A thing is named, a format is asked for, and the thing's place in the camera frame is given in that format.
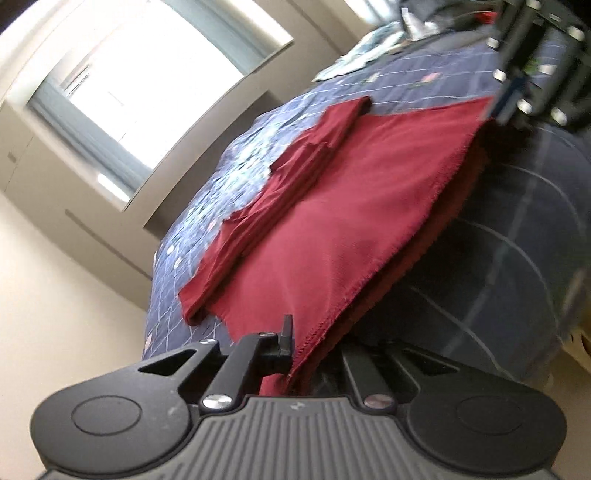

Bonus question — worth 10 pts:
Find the red long-sleeve sweater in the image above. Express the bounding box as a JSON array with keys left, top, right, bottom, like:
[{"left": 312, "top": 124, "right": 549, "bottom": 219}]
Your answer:
[{"left": 178, "top": 96, "right": 490, "bottom": 396}]

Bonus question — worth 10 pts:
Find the dark grey quilted blanket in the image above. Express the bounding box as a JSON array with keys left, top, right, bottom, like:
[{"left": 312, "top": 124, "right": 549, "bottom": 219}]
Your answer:
[{"left": 399, "top": 0, "right": 501, "bottom": 41}]

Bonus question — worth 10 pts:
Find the light blue folded cloth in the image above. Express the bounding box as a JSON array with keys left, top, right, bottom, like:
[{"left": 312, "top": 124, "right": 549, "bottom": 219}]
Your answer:
[{"left": 312, "top": 21, "right": 408, "bottom": 83}]

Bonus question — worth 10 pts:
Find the blue plaid floral quilt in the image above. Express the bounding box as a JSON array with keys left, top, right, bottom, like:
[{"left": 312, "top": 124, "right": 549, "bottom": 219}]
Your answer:
[{"left": 143, "top": 43, "right": 590, "bottom": 392}]

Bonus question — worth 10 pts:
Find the beige window bench cabinet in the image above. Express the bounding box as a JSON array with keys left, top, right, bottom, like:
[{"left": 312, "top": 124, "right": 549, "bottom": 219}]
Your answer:
[{"left": 124, "top": 42, "right": 294, "bottom": 239}]

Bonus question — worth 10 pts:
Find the left teal curtain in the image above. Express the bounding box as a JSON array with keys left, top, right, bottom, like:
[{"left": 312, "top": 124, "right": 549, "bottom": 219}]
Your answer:
[{"left": 27, "top": 78, "right": 151, "bottom": 197}]

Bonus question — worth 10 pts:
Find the teal curtain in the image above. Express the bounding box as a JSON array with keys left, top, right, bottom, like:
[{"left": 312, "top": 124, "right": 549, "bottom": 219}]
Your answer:
[
  {"left": 27, "top": 78, "right": 151, "bottom": 197},
  {"left": 165, "top": 0, "right": 294, "bottom": 75}
]

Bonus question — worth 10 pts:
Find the right teal curtain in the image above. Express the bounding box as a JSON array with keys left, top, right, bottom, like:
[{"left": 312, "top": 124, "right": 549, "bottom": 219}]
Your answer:
[{"left": 165, "top": 0, "right": 294, "bottom": 75}]

